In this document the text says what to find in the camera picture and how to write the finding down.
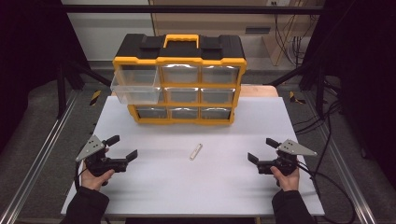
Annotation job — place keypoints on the black metal frame stand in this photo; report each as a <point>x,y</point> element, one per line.
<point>61,90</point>
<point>320,90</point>

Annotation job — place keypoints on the wooden board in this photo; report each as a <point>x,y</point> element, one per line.
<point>258,91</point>

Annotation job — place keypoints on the aluminium floor rail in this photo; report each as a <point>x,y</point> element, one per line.
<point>37,158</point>
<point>345,174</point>

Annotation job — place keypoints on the yellow black hazard tape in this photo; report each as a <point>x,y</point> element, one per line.
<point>295,98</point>
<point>95,97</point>

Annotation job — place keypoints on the small white bar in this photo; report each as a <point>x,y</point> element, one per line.
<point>195,151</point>

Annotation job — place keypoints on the person's left hand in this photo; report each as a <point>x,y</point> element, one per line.
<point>93,182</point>

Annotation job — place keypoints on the clear plastic drawer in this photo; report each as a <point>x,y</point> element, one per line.
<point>137,90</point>

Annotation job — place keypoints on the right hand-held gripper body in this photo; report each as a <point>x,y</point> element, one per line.
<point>285,163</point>

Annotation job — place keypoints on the black curtain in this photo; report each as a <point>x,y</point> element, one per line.
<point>28,62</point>
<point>367,77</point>

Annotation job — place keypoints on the white wall socket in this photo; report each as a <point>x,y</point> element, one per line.
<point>277,2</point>

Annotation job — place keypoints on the grid of small transparent bins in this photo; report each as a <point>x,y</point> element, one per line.
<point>180,74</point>

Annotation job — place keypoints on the black horizontal frame bar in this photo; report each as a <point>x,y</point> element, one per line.
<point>186,9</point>

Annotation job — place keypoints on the yellow black organizer case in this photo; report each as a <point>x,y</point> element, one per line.
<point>186,47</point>

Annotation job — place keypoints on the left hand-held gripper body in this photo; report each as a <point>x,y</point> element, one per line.
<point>99,163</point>

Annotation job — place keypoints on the person's right hand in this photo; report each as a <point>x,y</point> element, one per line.
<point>288,183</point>

